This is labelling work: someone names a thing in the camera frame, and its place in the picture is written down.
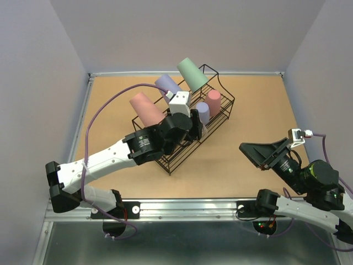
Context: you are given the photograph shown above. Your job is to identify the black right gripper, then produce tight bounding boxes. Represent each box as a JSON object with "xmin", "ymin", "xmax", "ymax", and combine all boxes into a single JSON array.
[{"xmin": 237, "ymin": 136, "xmax": 307, "ymax": 194}]

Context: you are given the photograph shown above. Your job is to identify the dark purple plastic cup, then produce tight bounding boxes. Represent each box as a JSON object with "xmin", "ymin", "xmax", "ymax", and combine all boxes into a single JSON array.
[{"xmin": 196, "ymin": 102, "xmax": 210, "ymax": 125}]

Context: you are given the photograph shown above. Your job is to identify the red plastic cup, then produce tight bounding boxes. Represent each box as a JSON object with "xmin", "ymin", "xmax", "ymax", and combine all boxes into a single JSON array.
[{"xmin": 205, "ymin": 89, "xmax": 221, "ymax": 117}]

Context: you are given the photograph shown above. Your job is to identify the pink plastic cup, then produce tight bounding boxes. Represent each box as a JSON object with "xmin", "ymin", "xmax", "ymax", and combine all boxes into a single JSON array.
[{"xmin": 129, "ymin": 92, "xmax": 165, "ymax": 127}]

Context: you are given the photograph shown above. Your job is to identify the green plastic cup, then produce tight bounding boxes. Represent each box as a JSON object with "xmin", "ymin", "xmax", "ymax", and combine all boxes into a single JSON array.
[{"xmin": 177, "ymin": 57, "xmax": 208, "ymax": 93}]

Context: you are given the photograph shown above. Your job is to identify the light purple plastic cup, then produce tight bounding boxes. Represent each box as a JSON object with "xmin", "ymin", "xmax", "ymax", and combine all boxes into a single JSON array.
[{"xmin": 154, "ymin": 74, "xmax": 182, "ymax": 105}]

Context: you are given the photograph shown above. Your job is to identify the clear plastic cup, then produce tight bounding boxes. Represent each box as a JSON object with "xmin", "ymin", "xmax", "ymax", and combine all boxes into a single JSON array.
[{"xmin": 201, "ymin": 124, "xmax": 208, "ymax": 137}]

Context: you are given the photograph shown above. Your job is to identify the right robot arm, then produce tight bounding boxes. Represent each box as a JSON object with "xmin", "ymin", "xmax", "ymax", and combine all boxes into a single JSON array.
[{"xmin": 239, "ymin": 138, "xmax": 352, "ymax": 244}]

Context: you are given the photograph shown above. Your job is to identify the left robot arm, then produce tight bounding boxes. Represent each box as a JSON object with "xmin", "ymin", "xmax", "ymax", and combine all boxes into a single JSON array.
[{"xmin": 45, "ymin": 109, "xmax": 203, "ymax": 218}]

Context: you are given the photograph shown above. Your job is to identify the black wire dish rack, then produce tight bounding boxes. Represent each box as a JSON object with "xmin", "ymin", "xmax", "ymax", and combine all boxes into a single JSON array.
[{"xmin": 128, "ymin": 64, "xmax": 235, "ymax": 174}]

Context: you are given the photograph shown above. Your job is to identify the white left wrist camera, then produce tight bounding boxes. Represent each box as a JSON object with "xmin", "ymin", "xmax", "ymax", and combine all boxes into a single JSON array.
[{"xmin": 165, "ymin": 91, "xmax": 191, "ymax": 118}]

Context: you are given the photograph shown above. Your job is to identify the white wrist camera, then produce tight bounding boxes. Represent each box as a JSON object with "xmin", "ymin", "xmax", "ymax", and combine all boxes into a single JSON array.
[
  {"xmin": 165, "ymin": 91, "xmax": 191, "ymax": 118},
  {"xmin": 288, "ymin": 128, "xmax": 313, "ymax": 149}
]

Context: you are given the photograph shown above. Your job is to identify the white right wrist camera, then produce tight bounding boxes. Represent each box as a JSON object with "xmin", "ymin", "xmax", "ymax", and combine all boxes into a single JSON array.
[{"xmin": 288, "ymin": 128, "xmax": 313, "ymax": 149}]

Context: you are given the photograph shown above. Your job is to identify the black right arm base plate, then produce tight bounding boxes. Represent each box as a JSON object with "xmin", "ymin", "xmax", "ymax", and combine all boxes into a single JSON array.
[{"xmin": 234, "ymin": 200, "xmax": 279, "ymax": 220}]

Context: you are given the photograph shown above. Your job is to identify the aluminium table frame rail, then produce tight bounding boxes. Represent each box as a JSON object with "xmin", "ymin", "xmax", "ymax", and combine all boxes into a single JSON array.
[{"xmin": 34, "ymin": 74, "xmax": 352, "ymax": 264}]

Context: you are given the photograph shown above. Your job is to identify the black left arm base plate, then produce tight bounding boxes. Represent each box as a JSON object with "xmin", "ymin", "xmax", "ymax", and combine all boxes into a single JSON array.
[{"xmin": 90, "ymin": 201, "xmax": 141, "ymax": 220}]

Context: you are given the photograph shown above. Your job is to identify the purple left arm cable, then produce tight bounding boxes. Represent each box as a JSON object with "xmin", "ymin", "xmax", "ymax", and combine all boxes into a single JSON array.
[{"xmin": 81, "ymin": 84, "xmax": 170, "ymax": 240}]

